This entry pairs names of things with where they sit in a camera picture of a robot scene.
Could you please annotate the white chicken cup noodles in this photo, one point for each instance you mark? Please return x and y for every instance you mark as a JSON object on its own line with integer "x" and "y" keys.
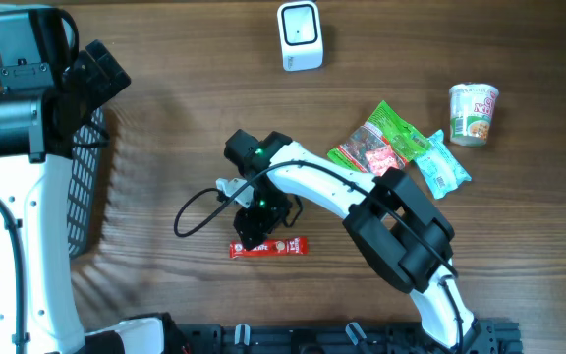
{"x": 471, "y": 110}

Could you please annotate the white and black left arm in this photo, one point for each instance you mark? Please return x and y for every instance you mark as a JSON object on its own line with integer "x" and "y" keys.
{"x": 50, "y": 87}

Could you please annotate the small orange juice carton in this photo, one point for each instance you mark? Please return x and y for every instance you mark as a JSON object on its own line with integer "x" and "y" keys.
{"x": 383, "y": 158}

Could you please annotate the white cube barcode scanner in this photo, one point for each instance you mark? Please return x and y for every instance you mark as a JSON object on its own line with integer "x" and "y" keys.
{"x": 300, "y": 36}

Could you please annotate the green gummy candy bag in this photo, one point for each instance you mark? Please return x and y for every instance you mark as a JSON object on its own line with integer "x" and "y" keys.
{"x": 383, "y": 127}

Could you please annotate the red Nescafe coffee stick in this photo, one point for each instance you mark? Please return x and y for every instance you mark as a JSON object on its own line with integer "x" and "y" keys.
{"x": 271, "y": 248}

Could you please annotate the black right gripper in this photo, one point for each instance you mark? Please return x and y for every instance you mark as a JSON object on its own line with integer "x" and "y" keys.
{"x": 254, "y": 224}

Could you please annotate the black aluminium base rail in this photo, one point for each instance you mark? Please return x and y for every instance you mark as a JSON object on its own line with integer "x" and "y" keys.
{"x": 407, "y": 338}

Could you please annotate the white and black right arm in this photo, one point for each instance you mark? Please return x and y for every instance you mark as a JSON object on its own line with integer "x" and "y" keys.
{"x": 403, "y": 237}

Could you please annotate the light teal packet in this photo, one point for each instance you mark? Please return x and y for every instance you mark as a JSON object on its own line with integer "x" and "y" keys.
{"x": 440, "y": 169}

